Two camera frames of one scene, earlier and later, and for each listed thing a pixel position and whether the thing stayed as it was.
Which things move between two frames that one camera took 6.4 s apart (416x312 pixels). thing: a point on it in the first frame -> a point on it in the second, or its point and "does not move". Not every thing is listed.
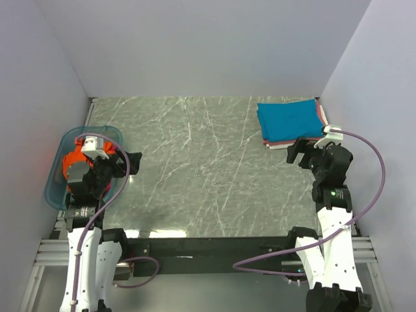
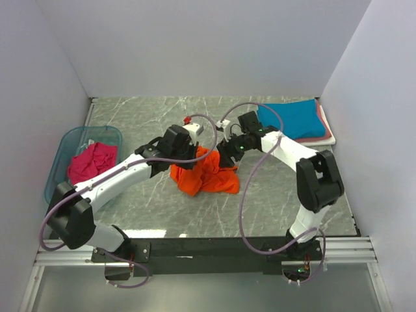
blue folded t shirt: [290, 120] does not move
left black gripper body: [105, 169] -> [188, 151]
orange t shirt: [77, 155] -> [207, 175]
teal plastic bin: [56, 185] does not move
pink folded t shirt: [275, 142] does not move
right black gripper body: [315, 162] -> [236, 145]
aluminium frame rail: [53, 252] does not move
